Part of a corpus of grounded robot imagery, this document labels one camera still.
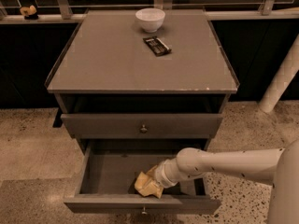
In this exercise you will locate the metal railing frame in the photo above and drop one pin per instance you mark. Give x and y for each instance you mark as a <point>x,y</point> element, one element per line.
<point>65,10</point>

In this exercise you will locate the white ceramic bowl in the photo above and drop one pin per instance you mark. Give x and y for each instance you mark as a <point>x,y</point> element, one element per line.
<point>150,19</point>

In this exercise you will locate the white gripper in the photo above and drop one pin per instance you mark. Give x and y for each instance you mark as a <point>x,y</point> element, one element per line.
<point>161,175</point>

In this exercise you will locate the lower drawer round knob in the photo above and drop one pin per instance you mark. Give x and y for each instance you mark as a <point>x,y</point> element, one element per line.
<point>144,211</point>

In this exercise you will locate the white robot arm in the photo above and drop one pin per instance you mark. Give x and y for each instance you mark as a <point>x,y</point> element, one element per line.
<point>278,168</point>

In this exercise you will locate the upper grey drawer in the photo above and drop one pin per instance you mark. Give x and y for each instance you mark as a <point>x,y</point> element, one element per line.
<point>127,126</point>

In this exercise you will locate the grey wooden drawer cabinet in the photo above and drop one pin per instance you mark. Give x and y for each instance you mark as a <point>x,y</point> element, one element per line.
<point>108,68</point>

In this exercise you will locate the upper drawer round knob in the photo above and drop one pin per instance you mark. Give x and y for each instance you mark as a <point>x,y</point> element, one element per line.
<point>143,128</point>

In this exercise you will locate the drawer round knob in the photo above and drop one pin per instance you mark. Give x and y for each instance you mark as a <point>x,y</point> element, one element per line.
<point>143,128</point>
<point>144,211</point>

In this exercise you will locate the black snack bar wrapper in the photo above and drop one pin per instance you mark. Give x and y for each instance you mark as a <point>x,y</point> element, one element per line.
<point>157,46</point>

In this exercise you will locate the open lower grey drawer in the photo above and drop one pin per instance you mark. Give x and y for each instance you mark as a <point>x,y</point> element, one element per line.
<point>111,167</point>

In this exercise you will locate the yellow sponge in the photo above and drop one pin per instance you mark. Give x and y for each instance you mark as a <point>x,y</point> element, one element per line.
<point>146,186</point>

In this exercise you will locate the small yellow black object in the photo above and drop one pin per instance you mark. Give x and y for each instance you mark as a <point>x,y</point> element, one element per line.
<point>29,13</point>

